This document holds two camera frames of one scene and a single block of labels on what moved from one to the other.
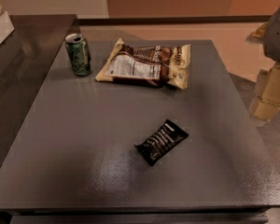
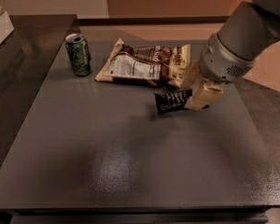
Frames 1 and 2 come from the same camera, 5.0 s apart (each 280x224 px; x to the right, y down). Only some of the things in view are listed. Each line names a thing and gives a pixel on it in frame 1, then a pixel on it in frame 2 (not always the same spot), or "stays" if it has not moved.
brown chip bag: [157, 65] stays
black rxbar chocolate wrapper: [161, 142] to [174, 101]
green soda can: [78, 53] stays
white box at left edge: [0, 30] stays
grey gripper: [279, 35] to [221, 61]
